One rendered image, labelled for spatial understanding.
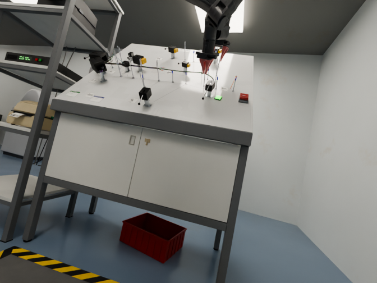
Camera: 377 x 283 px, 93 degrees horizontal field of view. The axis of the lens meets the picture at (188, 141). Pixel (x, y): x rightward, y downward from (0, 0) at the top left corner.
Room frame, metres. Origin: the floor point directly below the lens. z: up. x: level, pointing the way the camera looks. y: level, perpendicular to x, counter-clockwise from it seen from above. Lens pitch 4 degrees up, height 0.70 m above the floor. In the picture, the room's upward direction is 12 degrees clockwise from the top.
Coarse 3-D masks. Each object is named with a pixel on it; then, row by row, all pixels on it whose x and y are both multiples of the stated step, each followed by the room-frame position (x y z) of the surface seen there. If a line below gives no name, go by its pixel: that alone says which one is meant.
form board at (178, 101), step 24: (144, 48) 1.62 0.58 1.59; (144, 72) 1.30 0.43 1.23; (192, 72) 1.30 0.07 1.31; (240, 72) 1.30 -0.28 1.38; (120, 96) 1.09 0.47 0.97; (168, 96) 1.09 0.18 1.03; (192, 96) 1.09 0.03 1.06; (192, 120) 0.94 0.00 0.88; (216, 120) 0.94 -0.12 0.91; (240, 120) 0.94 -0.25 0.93
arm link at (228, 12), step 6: (222, 0) 0.66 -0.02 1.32; (228, 0) 0.65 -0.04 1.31; (234, 0) 0.64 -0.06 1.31; (240, 0) 0.66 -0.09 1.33; (216, 6) 0.67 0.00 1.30; (222, 6) 0.69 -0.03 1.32; (228, 6) 0.65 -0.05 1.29; (234, 6) 0.66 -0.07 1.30; (210, 12) 0.69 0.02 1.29; (216, 12) 0.67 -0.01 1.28; (222, 12) 0.66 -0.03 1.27; (228, 12) 0.67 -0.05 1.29; (216, 18) 0.68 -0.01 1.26; (228, 18) 0.70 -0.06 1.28
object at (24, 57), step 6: (6, 54) 1.16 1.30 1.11; (12, 54) 1.15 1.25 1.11; (18, 54) 1.14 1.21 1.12; (24, 54) 1.13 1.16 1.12; (12, 60) 1.15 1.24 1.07; (18, 60) 1.14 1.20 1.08; (24, 60) 1.13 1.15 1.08; (30, 60) 1.12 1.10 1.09; (36, 60) 1.11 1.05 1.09; (42, 60) 1.11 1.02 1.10; (48, 60) 1.10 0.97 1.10; (60, 66) 1.17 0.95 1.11; (60, 72) 1.18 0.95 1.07; (66, 72) 1.23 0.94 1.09; (72, 72) 1.27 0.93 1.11; (72, 78) 1.29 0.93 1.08; (78, 78) 1.33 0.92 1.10
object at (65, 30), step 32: (0, 0) 1.16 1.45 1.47; (96, 0) 1.44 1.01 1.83; (32, 32) 1.40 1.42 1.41; (64, 32) 1.08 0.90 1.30; (0, 64) 1.14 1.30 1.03; (32, 64) 1.09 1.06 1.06; (0, 128) 1.11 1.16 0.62; (32, 128) 1.07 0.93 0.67; (32, 160) 1.09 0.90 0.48; (0, 192) 1.13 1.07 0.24; (32, 192) 1.24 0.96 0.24; (64, 192) 1.42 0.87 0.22
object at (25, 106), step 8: (16, 104) 1.17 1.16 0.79; (24, 104) 1.17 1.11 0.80; (32, 104) 1.17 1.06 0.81; (48, 104) 1.21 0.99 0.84; (16, 112) 1.14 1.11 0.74; (24, 112) 1.16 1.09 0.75; (32, 112) 1.15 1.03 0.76; (48, 112) 1.19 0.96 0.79; (8, 120) 1.14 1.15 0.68; (16, 120) 1.14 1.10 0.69; (24, 120) 1.13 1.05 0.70; (32, 120) 1.12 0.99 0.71; (48, 120) 1.21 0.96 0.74; (48, 128) 1.22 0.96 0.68
